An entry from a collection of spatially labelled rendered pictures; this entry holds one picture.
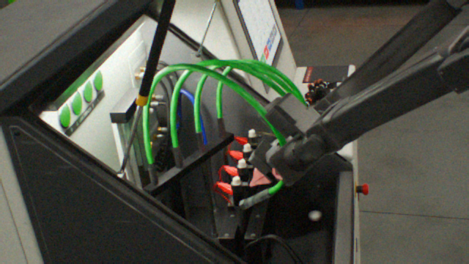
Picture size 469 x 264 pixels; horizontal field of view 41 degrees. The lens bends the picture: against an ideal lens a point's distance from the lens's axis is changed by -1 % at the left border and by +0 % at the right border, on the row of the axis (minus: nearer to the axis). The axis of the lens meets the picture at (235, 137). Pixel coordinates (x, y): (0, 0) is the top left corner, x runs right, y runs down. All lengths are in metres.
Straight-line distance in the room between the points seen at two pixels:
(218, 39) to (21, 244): 0.76
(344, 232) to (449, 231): 1.68
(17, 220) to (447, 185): 2.66
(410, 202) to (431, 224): 0.21
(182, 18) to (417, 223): 1.89
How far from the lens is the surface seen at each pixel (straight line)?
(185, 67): 1.29
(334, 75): 2.33
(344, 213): 1.61
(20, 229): 1.26
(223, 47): 1.71
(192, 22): 1.71
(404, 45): 1.30
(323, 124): 1.02
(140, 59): 1.67
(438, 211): 3.32
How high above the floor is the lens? 1.86
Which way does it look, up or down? 27 degrees down
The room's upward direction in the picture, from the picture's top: 7 degrees counter-clockwise
